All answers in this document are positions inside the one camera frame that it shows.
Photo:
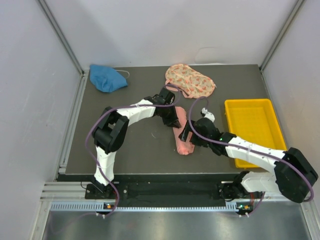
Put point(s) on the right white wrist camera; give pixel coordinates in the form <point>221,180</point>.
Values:
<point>207,114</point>

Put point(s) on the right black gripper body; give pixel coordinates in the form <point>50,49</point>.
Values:
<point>197,141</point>

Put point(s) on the slotted cable duct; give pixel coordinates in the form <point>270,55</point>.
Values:
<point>77,206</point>

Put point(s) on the blue cloth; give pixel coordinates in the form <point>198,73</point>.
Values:
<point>107,79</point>

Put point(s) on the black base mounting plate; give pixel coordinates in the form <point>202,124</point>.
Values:
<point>165,194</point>

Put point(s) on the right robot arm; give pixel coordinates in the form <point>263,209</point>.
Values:
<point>288,172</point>

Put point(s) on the yellow plastic tray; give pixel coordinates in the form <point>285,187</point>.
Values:
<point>258,134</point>

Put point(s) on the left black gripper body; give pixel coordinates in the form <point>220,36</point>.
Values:
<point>166,109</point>

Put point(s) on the floral patterned cloth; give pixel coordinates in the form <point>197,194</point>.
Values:
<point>192,83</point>

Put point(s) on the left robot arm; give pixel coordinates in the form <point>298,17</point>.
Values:
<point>110,130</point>

